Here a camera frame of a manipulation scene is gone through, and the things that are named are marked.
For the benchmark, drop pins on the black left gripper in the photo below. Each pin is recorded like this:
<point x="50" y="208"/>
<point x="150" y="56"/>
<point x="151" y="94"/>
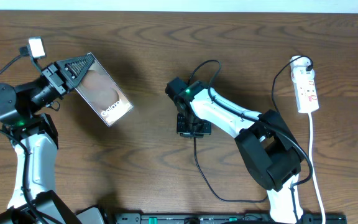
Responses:
<point x="57" y="79"/>

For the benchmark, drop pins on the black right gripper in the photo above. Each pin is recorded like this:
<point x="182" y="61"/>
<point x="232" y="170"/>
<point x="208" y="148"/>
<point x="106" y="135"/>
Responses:
<point x="206" y="129"/>

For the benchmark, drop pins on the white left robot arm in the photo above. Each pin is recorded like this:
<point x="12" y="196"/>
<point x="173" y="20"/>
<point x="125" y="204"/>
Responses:
<point x="34" y="138"/>

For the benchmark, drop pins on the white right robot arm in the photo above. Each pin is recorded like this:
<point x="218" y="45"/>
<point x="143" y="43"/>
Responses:
<point x="270" y="152"/>

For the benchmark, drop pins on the white power strip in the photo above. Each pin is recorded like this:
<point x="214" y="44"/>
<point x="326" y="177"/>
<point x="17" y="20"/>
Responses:
<point x="302" y="76"/>

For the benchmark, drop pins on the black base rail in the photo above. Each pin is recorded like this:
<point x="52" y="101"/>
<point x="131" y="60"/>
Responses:
<point x="136" y="218"/>

